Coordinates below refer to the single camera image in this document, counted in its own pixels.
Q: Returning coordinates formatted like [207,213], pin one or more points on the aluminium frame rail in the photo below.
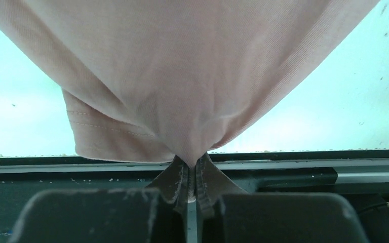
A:
[349,170]

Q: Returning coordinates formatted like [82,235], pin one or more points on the dusty pink graphic t-shirt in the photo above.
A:
[144,81]

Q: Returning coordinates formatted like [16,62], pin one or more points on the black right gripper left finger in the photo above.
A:
[170,224]

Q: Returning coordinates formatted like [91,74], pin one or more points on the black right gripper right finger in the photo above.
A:
[211,185]

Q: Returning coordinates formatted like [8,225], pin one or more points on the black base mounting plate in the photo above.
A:
[289,205]

